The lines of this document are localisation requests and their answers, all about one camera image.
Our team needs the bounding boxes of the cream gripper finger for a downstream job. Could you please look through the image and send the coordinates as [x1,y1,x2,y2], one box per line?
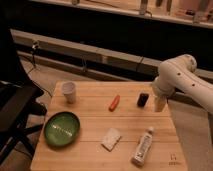
[154,97,167,112]

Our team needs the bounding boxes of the black eraser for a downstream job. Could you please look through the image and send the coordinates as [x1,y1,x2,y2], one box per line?
[137,93,149,107]

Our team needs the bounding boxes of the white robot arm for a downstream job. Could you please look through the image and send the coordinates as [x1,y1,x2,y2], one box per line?
[152,54,213,115]

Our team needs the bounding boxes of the orange carrot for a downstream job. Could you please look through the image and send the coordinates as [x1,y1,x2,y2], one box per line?
[109,95,120,112]

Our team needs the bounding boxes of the white plastic bottle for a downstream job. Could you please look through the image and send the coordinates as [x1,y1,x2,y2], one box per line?
[131,127,154,167]

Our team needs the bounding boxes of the white sponge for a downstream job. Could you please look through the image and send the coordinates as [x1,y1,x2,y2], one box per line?
[101,128,121,151]

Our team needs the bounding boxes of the wooden table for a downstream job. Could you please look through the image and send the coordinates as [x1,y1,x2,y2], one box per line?
[31,82,188,171]

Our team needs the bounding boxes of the white paper cup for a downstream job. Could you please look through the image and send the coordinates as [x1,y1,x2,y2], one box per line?
[61,82,76,104]

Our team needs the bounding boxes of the green bowl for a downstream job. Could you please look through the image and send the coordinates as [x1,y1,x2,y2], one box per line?
[44,111,80,147]

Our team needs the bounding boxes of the black office chair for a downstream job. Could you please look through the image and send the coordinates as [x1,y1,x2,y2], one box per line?
[0,83,47,165]

